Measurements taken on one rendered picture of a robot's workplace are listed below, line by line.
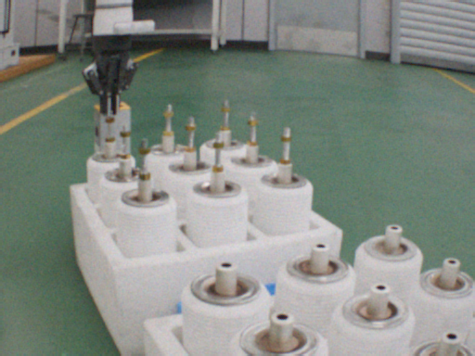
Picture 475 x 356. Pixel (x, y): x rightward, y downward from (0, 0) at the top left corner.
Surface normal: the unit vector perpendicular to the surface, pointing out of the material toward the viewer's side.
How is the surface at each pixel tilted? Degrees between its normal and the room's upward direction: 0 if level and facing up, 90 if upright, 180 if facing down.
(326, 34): 90
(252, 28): 90
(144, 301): 90
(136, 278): 90
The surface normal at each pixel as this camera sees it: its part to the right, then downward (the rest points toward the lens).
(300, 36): -0.09, 0.31
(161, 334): 0.03, -0.95
